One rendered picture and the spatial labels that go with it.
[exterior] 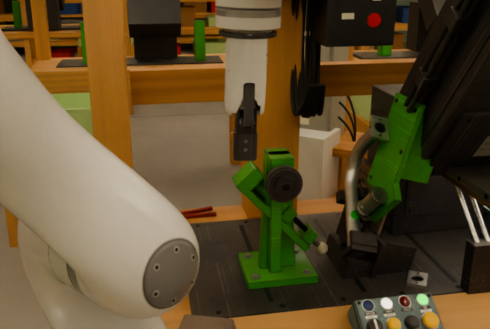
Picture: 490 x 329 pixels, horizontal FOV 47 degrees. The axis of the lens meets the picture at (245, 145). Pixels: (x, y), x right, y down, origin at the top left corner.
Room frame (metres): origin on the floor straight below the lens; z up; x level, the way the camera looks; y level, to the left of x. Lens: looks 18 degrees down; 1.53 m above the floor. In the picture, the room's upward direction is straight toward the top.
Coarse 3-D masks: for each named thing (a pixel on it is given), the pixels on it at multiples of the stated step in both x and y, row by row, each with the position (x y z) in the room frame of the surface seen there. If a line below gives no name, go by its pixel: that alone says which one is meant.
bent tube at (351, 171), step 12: (372, 120) 1.17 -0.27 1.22; (384, 120) 1.18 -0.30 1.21; (372, 132) 1.15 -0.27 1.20; (384, 132) 1.16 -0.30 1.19; (360, 144) 1.20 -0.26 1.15; (372, 144) 1.19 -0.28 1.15; (360, 156) 1.21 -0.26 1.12; (348, 168) 1.22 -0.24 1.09; (348, 180) 1.20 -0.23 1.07; (348, 192) 1.18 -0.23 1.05; (348, 204) 1.16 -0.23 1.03; (348, 216) 1.13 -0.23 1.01; (348, 228) 1.11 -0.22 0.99; (348, 240) 1.09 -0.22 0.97
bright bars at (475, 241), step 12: (456, 192) 1.10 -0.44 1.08; (468, 216) 1.06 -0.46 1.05; (480, 216) 1.06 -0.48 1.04; (468, 228) 1.04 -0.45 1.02; (480, 228) 1.05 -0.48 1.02; (468, 240) 1.02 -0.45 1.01; (480, 240) 1.02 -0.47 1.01; (468, 252) 1.01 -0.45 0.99; (480, 252) 1.00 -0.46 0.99; (468, 264) 1.01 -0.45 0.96; (480, 264) 1.00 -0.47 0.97; (468, 276) 1.00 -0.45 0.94; (480, 276) 1.00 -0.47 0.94; (468, 288) 1.00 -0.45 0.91; (480, 288) 1.00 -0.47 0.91
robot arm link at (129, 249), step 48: (0, 48) 0.45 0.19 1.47; (0, 96) 0.44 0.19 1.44; (48, 96) 0.49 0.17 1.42; (0, 144) 0.44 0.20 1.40; (48, 144) 0.46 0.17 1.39; (96, 144) 0.51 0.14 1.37; (0, 192) 0.45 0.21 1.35; (48, 192) 0.45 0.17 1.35; (96, 192) 0.47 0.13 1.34; (144, 192) 0.50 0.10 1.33; (48, 240) 0.45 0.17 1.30; (96, 240) 0.46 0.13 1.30; (144, 240) 0.48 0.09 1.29; (192, 240) 0.51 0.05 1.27; (96, 288) 0.46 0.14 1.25; (144, 288) 0.46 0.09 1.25
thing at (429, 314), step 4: (428, 312) 0.87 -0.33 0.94; (432, 312) 0.87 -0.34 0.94; (424, 316) 0.87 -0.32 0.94; (428, 316) 0.87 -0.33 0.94; (432, 316) 0.87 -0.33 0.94; (436, 316) 0.87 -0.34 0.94; (424, 320) 0.86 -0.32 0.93; (428, 320) 0.86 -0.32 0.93; (432, 320) 0.86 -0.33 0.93; (436, 320) 0.86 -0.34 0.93; (424, 324) 0.86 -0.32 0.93; (428, 324) 0.86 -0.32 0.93; (432, 324) 0.86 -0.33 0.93; (436, 324) 0.86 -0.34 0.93
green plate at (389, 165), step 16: (400, 96) 1.17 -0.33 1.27; (400, 112) 1.15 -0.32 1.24; (416, 112) 1.09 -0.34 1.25; (400, 128) 1.12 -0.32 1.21; (416, 128) 1.08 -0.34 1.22; (384, 144) 1.16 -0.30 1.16; (400, 144) 1.10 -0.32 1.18; (416, 144) 1.10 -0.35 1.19; (384, 160) 1.14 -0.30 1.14; (400, 160) 1.08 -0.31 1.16; (416, 160) 1.10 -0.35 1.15; (368, 176) 1.18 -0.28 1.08; (384, 176) 1.12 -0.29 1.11; (400, 176) 1.08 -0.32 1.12; (416, 176) 1.10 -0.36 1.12
